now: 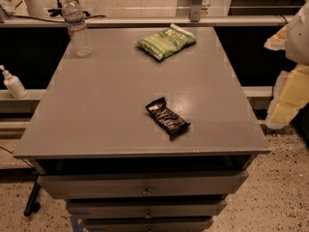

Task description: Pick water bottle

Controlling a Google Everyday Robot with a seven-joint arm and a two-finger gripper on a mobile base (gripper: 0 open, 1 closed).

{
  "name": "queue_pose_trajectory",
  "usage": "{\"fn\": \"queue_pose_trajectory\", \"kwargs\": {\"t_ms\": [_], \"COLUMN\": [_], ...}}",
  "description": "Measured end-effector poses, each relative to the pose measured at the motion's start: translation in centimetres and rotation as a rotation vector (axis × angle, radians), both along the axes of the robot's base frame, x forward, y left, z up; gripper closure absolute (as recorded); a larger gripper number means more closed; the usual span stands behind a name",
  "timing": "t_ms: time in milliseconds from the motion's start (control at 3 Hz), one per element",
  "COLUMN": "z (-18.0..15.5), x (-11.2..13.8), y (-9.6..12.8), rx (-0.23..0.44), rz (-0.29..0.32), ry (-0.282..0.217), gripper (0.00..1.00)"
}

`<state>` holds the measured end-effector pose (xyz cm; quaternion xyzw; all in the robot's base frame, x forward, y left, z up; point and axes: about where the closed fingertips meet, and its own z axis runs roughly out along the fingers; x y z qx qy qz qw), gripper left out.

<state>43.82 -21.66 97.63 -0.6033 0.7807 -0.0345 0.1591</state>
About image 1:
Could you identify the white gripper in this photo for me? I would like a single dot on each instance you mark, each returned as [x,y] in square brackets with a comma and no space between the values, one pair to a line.
[299,38]

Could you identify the clear plastic water bottle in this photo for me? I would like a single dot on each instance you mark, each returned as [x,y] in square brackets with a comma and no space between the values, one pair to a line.
[77,28]

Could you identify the white pump dispenser bottle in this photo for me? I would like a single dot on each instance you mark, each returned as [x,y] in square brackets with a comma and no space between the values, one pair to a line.
[13,84]

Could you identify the green chip bag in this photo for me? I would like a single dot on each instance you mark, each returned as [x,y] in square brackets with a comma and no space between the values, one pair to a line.
[167,42]

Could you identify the black snack bar wrapper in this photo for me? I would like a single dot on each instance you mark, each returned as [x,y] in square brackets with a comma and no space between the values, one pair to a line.
[167,119]

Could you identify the grey drawer cabinet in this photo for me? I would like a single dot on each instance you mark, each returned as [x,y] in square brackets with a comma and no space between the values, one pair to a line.
[96,146]

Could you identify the black caster leg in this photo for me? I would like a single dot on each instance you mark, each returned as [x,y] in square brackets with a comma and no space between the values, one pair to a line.
[33,205]

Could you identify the grey metal post bracket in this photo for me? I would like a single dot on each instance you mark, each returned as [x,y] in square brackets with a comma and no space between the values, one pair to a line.
[195,10]

